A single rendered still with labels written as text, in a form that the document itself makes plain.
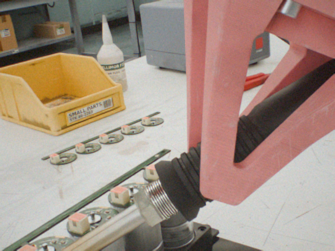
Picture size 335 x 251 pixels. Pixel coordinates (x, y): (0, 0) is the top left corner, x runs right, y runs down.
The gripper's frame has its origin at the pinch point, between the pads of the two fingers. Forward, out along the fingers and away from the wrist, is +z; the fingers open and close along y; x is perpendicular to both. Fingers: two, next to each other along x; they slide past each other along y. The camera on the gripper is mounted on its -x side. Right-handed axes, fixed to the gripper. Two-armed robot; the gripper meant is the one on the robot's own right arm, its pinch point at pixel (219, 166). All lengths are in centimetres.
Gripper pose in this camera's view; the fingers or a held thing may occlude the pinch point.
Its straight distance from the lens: 18.7
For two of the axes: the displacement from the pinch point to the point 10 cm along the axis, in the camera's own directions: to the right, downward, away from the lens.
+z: -3.7, 8.9, 2.5
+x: 9.2, 3.1, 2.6
